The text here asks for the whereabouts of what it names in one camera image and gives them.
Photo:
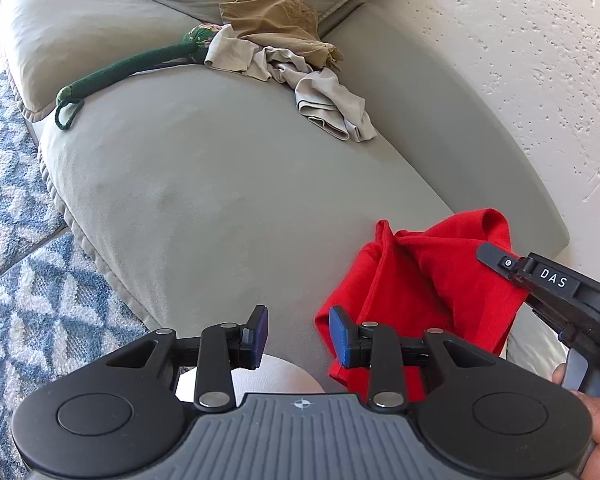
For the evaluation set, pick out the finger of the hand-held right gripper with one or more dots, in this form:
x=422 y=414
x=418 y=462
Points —
x=500 y=260

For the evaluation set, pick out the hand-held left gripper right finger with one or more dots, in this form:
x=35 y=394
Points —
x=340 y=335

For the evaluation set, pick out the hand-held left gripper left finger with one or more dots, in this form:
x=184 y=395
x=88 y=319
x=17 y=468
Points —
x=260 y=332

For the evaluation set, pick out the red garment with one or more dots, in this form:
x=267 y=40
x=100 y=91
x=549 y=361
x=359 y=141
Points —
x=430 y=280

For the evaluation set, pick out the grey-green sofa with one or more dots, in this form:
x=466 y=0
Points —
x=205 y=170

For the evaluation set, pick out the blue white patterned rug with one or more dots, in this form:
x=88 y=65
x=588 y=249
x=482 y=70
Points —
x=25 y=310

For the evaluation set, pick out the beige garment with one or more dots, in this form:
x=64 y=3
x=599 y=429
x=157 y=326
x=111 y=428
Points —
x=330 y=95

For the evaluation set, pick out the green fabric massage stick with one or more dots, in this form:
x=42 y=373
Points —
x=130 y=67

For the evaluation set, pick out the khaki pants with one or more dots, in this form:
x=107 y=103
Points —
x=275 y=20

